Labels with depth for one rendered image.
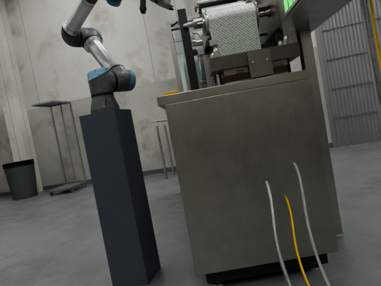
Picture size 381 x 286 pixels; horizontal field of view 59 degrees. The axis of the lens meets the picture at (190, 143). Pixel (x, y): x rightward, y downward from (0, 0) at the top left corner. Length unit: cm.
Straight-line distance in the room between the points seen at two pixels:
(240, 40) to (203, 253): 103
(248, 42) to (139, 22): 467
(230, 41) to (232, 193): 75
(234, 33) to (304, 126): 59
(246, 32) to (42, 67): 575
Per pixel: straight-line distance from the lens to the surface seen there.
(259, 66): 154
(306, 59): 196
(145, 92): 611
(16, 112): 716
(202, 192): 148
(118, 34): 644
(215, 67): 153
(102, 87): 180
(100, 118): 174
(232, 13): 180
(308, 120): 153
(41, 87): 717
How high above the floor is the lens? 76
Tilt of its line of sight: 3 degrees down
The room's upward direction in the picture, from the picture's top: 10 degrees counter-clockwise
